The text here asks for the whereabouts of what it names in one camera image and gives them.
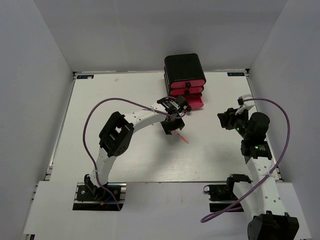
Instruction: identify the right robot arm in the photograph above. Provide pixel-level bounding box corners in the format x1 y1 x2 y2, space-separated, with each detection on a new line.
217 108 300 240

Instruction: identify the corner label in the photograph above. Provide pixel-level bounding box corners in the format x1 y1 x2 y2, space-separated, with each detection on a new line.
227 72 246 77
76 74 94 80

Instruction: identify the left corner label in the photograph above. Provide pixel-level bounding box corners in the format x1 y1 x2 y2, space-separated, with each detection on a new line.
76 74 94 80

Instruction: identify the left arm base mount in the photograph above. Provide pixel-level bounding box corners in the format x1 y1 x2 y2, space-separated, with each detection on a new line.
72 183 127 212

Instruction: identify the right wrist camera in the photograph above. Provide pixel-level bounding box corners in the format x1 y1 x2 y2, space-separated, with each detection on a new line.
235 94 255 115

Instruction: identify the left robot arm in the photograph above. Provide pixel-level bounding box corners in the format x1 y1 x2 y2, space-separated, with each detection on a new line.
82 95 192 200

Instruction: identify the right corner label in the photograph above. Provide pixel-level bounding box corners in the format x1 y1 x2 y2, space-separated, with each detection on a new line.
227 72 246 77

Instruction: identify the black drawer cabinet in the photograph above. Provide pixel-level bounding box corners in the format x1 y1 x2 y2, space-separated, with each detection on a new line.
164 53 207 97

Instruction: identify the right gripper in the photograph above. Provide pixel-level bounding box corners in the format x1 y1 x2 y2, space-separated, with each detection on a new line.
217 106 252 140

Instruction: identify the red clear pen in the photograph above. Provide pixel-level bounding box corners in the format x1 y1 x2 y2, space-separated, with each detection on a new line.
176 132 189 144

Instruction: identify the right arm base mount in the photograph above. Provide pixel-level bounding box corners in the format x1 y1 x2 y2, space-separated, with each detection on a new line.
203 174 252 213

